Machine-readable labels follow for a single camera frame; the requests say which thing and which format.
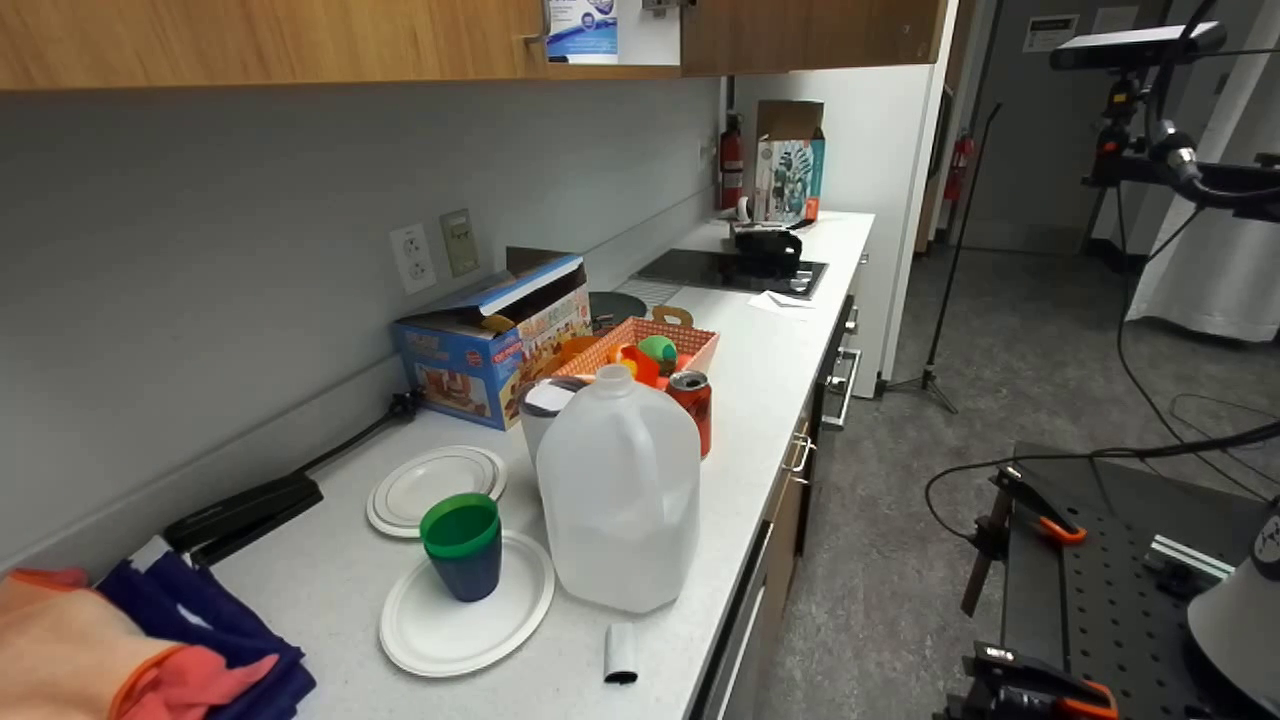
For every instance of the wooden cabinet door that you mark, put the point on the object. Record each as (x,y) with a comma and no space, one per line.
(266,40)
(814,35)

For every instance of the black jointed mount arm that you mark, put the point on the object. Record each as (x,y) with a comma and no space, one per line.
(1233,192)

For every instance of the wooden base cabinet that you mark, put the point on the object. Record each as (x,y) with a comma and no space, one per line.
(798,506)

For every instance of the closed wooden cabinet door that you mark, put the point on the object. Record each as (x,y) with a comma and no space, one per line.
(266,40)

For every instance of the red toy food piece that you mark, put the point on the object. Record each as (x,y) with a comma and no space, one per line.
(636,364)

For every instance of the green toy ball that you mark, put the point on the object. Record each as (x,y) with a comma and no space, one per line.
(659,353)

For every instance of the orange checkered cardboard tray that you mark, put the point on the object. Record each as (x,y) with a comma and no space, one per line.
(684,351)

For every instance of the dark grey round plate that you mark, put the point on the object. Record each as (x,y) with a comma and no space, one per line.
(618,309)

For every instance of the red soda can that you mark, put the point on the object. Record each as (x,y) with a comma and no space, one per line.
(694,412)

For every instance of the glass cooktop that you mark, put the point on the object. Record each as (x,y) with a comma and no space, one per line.
(706,268)

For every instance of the translucent plastic gallon jug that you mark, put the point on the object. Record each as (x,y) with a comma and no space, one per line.
(622,502)

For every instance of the blue toy food box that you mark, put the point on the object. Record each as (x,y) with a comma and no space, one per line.
(486,353)

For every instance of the black cooking pot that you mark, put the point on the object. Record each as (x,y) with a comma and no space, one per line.
(765,249)

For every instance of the teal white product box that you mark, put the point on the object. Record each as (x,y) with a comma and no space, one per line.
(788,176)

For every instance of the green plastic cup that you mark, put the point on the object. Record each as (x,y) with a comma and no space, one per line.
(461,522)

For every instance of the small white plate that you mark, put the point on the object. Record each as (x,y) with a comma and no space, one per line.
(434,484)

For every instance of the blue plastic cup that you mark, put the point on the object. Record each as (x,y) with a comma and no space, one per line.
(467,576)

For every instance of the brown cardboard box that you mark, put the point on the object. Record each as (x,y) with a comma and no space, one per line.
(788,118)

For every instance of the white refrigerator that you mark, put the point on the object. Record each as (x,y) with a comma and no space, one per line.
(885,200)

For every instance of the small white black tube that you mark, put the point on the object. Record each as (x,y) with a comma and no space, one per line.
(622,659)

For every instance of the black dishwasher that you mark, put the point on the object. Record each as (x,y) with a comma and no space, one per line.
(738,661)

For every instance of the large white paper plate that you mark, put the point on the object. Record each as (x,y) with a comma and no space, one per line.
(461,634)

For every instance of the white blue paper package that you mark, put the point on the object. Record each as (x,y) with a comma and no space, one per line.
(583,29)

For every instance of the thin black stand pole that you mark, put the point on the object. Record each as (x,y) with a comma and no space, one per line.
(963,241)

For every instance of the black flat appliance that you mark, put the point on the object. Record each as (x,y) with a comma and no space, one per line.
(241,515)

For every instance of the dark blue cloth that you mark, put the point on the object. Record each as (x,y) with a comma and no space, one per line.
(220,621)

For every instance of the black perforated robot table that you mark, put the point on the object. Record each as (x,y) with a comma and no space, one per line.
(1107,602)

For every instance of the white hanging curtain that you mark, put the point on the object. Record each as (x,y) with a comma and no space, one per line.
(1213,283)

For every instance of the orange cloth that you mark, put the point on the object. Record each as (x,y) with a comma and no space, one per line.
(82,655)

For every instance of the beige light switch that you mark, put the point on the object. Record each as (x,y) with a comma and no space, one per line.
(458,241)

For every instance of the white wall outlet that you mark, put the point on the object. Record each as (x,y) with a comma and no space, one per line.
(414,259)

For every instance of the red wall fire extinguisher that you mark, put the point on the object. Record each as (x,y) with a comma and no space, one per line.
(963,173)

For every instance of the black camera tripod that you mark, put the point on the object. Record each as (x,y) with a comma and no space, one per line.
(1114,147)

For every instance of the silver aluminium rail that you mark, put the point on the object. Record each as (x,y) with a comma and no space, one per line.
(1191,553)

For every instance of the black stereo camera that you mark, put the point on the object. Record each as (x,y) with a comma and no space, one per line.
(1133,44)

